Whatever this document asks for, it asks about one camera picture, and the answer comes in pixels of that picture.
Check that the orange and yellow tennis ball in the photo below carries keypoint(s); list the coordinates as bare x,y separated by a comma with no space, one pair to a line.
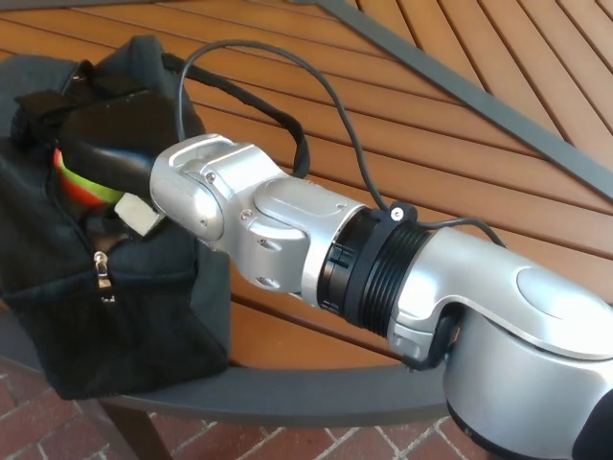
79,187

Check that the dark grey insulated lunch bag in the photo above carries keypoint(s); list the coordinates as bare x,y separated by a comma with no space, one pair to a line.
143,297

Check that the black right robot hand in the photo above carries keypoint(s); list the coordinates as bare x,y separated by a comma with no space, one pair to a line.
115,129

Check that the dark metal table leg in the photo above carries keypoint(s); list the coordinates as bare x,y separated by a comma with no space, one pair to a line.
136,441

